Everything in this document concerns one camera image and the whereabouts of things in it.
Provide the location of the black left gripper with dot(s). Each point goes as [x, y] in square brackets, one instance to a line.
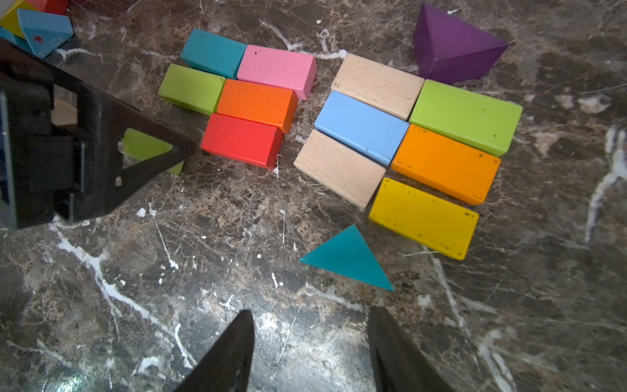
[79, 170]

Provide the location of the teal rectangular block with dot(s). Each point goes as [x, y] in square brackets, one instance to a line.
[14, 39]
[213, 53]

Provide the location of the light blue triangular block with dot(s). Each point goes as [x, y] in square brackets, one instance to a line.
[44, 32]

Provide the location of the natural wood triangular block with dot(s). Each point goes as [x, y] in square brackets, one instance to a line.
[64, 113]

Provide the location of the natural wood rectangular block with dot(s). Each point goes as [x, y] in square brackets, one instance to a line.
[381, 86]

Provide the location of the green rectangular block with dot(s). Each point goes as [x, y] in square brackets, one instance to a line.
[482, 122]

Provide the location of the pink rectangular block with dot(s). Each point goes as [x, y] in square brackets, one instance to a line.
[279, 68]

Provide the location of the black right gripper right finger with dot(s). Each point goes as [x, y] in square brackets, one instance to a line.
[398, 364]

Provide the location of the yellow triangular block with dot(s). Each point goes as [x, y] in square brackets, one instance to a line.
[10, 20]

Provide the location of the orange rectangular block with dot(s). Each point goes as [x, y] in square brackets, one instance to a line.
[447, 165]

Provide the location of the lime green block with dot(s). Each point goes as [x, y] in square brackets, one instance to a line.
[192, 89]
[141, 146]

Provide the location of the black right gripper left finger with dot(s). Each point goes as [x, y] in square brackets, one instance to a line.
[227, 366]

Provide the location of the purple triangular block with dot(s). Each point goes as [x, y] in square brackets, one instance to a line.
[449, 50]

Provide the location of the teal triangular block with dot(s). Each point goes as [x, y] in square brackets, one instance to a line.
[348, 255]

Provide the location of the red rectangular block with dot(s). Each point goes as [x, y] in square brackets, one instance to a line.
[58, 7]
[242, 140]

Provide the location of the light blue rectangular block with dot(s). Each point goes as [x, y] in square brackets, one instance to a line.
[365, 129]

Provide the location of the yellow rectangular block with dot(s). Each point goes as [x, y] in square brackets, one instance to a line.
[431, 221]

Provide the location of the orange-red rectangular block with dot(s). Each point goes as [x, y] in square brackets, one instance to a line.
[259, 103]

